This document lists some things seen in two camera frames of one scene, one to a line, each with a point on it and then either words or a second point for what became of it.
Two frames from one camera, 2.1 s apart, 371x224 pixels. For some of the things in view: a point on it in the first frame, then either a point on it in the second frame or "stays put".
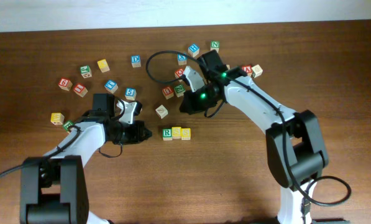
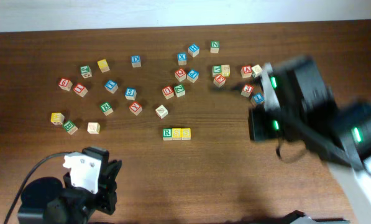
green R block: [167, 134] stays put
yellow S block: [186, 134] stays put
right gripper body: [206, 84] → [270, 102]
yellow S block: [176, 132] stays put
